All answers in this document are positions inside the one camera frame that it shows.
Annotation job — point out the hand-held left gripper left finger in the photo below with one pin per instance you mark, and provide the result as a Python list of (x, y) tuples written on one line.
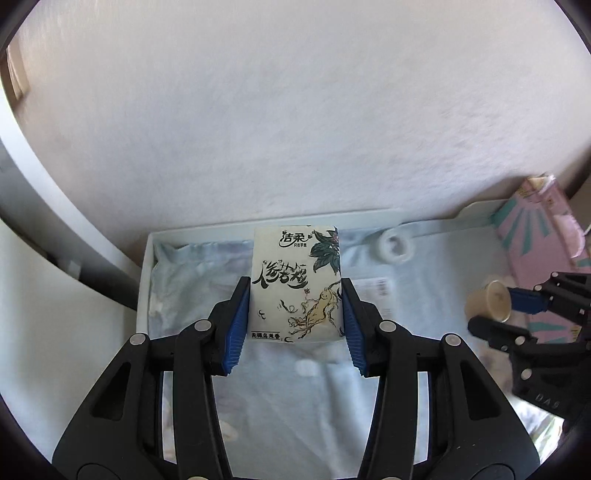
[(235, 332)]

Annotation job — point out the white barcode label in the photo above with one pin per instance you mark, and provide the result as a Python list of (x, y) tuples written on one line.
[(376, 293)]

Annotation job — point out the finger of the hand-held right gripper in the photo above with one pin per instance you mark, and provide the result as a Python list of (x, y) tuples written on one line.
[(526, 299), (494, 328)]

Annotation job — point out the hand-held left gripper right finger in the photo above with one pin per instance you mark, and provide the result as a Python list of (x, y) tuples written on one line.
[(355, 332)]

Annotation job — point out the white printed tissue pack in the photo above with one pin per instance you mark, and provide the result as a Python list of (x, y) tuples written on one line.
[(291, 286)]

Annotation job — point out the white tray with blue cloth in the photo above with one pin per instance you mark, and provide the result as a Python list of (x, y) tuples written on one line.
[(277, 220)]

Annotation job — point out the small beige cup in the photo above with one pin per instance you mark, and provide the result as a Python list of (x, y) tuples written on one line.
[(489, 300)]

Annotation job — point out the pink printed cardboard box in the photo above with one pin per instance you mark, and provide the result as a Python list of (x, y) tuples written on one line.
[(531, 240)]

